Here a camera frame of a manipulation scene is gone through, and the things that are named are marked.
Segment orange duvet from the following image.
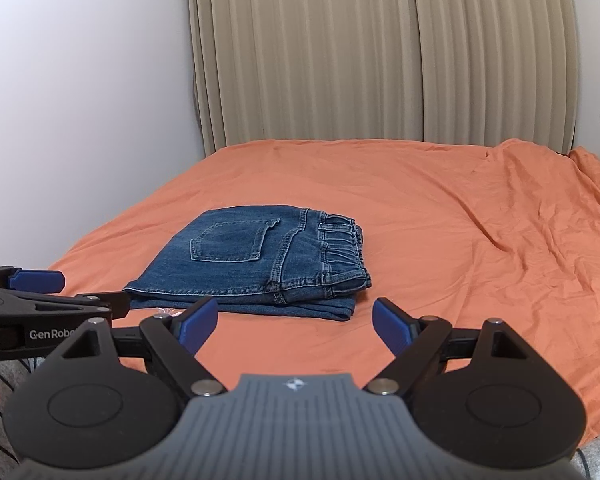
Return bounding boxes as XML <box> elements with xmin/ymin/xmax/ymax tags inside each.
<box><xmin>482</xmin><ymin>139</ymin><xmax>600</xmax><ymax>271</ymax></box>

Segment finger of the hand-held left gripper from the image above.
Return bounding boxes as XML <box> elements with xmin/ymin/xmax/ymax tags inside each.
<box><xmin>35</xmin><ymin>290</ymin><xmax>132</xmax><ymax>321</ymax></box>
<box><xmin>0</xmin><ymin>260</ymin><xmax>66</xmax><ymax>294</ymax></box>

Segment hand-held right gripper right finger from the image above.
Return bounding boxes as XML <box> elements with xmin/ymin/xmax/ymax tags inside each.
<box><xmin>364</xmin><ymin>297</ymin><xmax>532</xmax><ymax>395</ymax></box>

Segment orange bed sheet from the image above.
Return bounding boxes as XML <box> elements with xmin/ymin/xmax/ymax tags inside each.
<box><xmin>45</xmin><ymin>139</ymin><xmax>600</xmax><ymax>453</ymax></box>

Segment blue denim pants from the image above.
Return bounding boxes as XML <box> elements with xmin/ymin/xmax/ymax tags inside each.
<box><xmin>122</xmin><ymin>205</ymin><xmax>373</xmax><ymax>322</ymax></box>

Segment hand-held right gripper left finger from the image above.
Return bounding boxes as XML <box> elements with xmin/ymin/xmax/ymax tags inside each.
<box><xmin>60</xmin><ymin>297</ymin><xmax>227</xmax><ymax>397</ymax></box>

